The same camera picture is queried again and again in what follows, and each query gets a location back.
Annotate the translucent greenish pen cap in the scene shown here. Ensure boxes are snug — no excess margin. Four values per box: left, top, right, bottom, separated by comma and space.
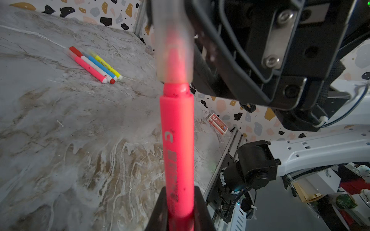
151, 1, 194, 84

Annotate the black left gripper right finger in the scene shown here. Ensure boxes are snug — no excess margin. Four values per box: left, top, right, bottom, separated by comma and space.
194, 186, 216, 231

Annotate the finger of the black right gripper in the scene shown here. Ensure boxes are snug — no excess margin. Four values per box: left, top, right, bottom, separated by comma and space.
185, 1, 305, 105

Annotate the pink highlighter pen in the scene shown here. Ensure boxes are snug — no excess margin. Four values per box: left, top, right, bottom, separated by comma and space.
64, 46, 108, 84
159, 47, 196, 231

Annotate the red playing card box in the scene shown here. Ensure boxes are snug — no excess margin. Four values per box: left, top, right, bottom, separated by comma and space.
207, 113, 228, 136

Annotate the yellow highlighter pen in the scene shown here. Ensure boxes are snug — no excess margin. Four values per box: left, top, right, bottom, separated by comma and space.
87, 49, 123, 80

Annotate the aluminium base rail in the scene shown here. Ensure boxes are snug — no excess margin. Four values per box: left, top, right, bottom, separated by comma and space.
204, 128, 248, 231

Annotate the aluminium corner post right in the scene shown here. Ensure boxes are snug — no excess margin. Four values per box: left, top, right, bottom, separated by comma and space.
134, 0, 148, 38

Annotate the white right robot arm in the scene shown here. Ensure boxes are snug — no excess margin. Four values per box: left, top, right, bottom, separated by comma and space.
185, 1, 370, 222

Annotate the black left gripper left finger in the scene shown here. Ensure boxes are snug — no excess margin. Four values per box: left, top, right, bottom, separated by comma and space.
144, 187, 168, 231

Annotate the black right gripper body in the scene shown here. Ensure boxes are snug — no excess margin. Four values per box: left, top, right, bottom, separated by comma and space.
190, 0, 370, 132

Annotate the white marker pen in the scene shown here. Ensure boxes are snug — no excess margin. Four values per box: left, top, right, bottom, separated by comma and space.
68, 46, 116, 84

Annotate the blue highlighter pen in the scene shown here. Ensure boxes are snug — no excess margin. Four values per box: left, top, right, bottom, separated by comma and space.
82, 51, 118, 84

